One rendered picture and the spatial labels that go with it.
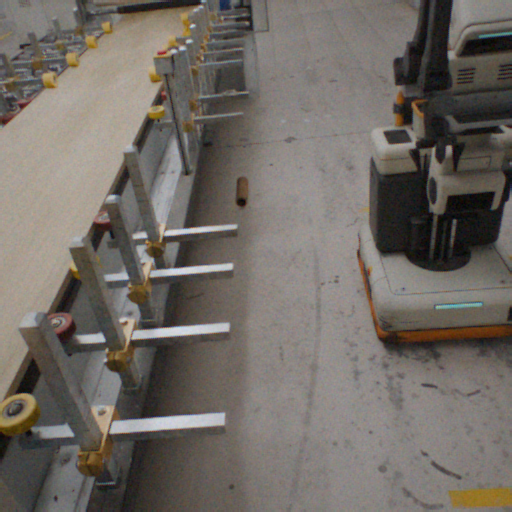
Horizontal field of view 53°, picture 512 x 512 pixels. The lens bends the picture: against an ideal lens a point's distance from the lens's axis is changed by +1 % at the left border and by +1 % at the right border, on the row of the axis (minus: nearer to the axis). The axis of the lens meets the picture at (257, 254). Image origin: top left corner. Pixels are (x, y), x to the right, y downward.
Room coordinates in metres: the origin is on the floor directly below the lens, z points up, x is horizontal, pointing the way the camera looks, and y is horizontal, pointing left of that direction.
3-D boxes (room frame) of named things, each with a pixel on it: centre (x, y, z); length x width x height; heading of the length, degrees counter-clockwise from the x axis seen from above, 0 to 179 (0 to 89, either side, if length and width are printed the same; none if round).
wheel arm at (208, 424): (0.69, 0.33, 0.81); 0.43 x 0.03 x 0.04; 86
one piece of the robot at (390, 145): (1.93, -0.82, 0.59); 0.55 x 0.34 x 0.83; 85
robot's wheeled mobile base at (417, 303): (1.84, -0.81, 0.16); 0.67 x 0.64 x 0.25; 175
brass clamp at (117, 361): (0.93, 0.36, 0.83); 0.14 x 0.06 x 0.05; 176
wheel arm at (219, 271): (1.19, 0.29, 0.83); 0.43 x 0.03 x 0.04; 86
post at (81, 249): (0.90, 0.36, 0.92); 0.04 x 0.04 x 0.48; 86
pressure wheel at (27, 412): (0.71, 0.53, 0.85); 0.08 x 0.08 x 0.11
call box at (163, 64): (2.14, 0.27, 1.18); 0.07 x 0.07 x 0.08; 86
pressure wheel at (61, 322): (0.96, 0.51, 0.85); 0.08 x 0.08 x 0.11
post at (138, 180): (1.40, 0.32, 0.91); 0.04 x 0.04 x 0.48; 86
